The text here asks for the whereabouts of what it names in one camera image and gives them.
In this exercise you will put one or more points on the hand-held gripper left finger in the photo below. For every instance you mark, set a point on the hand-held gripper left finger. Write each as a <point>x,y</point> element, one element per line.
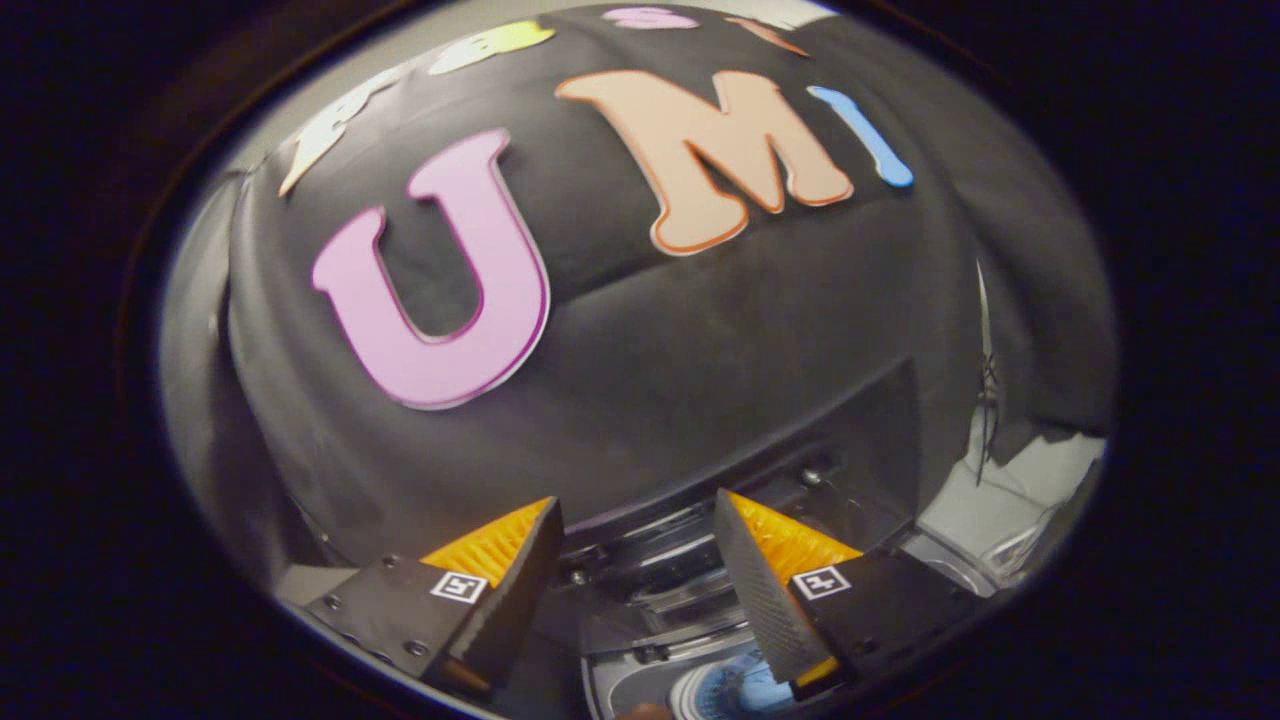
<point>505,600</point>

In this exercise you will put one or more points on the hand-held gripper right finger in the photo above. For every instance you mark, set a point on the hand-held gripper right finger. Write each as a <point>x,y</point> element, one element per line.
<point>765,600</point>

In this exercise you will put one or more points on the light blue button shirt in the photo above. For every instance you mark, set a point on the light blue button shirt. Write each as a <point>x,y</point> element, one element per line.
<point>745,692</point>

